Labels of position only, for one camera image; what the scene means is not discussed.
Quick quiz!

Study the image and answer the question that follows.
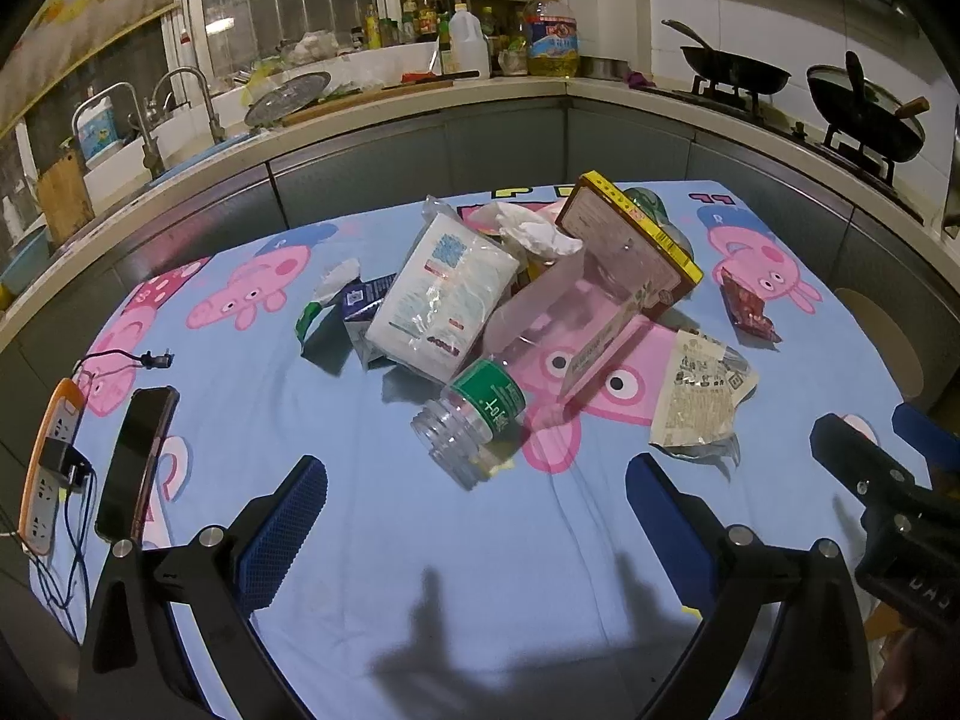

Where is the crumpled white tissue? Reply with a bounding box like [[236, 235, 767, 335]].
[[469, 201, 584, 257]]

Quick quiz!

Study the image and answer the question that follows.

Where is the white tissue pack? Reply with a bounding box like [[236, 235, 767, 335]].
[[366, 211, 521, 381]]

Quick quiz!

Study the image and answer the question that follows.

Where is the kitchen counter with grey cabinets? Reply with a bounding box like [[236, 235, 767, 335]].
[[0, 75, 960, 466]]

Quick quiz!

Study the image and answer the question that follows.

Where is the row of sauce bottles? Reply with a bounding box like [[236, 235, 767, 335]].
[[364, 0, 451, 46]]

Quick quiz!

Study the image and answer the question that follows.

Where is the black smartphone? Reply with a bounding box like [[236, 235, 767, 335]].
[[95, 386, 181, 541]]

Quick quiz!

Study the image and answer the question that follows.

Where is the blue milk carton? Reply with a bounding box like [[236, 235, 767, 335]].
[[341, 274, 398, 370]]

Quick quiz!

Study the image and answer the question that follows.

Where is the black frying pan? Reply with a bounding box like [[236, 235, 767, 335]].
[[661, 19, 792, 95]]

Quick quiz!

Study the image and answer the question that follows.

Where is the black wok with glass lid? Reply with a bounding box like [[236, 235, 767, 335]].
[[807, 51, 929, 164]]

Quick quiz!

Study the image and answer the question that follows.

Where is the long wooden cutting board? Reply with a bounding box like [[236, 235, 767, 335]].
[[281, 79, 455, 125]]

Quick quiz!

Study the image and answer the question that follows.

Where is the yellow-edged cardboard box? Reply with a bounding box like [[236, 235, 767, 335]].
[[556, 171, 704, 316]]

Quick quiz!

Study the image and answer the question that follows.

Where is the gas stove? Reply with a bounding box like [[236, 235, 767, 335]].
[[645, 82, 923, 218]]

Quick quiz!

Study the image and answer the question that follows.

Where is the wooden spice rack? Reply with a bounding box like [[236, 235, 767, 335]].
[[457, 0, 541, 76]]

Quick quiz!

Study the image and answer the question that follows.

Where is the white plastic jug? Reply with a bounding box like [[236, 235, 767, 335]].
[[448, 4, 491, 81]]

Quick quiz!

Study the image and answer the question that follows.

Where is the clear bottle with green label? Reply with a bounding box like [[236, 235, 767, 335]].
[[410, 247, 646, 492]]

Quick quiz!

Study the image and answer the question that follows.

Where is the green foil bag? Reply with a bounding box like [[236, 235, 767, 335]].
[[622, 186, 695, 256]]

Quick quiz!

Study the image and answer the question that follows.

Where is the metal faucet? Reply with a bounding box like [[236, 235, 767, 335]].
[[73, 81, 162, 181], [150, 66, 222, 143]]

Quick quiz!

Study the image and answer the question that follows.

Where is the small wooden cutting board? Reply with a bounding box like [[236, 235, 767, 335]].
[[37, 150, 95, 241]]

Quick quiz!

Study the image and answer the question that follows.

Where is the white sink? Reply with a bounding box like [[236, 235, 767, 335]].
[[82, 90, 248, 188]]

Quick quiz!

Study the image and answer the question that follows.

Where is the green and white wrapper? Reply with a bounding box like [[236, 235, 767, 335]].
[[295, 257, 362, 355]]

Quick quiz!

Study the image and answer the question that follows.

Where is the black charger cable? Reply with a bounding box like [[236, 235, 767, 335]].
[[30, 469, 98, 612]]

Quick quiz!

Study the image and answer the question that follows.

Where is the black cable with plug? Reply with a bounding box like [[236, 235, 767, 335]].
[[71, 349, 176, 391]]

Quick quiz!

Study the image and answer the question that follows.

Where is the blue basin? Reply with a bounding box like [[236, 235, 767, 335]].
[[0, 229, 53, 301]]

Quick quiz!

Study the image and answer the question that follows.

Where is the patterned wall cloth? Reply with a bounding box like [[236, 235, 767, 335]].
[[15, 0, 181, 113]]

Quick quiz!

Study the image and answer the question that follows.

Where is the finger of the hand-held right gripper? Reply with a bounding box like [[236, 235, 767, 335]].
[[810, 412, 921, 502], [892, 401, 960, 481]]

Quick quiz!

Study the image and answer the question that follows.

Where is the large cooking oil bottle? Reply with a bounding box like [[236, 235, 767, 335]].
[[525, 0, 580, 78]]

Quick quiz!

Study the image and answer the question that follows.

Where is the blue and white detergent jug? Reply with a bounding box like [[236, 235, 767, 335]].
[[75, 101, 117, 162]]

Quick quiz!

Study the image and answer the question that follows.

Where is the black charger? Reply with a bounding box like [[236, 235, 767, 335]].
[[41, 435, 95, 492]]

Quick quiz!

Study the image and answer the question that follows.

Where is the beige printed wrapper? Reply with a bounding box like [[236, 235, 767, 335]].
[[649, 328, 757, 458]]

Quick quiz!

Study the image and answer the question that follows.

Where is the red snack packet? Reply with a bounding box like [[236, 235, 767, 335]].
[[720, 266, 781, 344]]

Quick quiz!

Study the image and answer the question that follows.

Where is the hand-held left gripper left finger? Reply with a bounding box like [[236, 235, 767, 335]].
[[77, 454, 329, 720]]

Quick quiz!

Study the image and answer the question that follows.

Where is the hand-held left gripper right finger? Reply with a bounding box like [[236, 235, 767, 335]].
[[625, 452, 875, 720]]

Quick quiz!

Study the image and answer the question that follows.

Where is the orange and white power strip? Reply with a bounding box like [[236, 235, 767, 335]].
[[19, 379, 87, 556]]

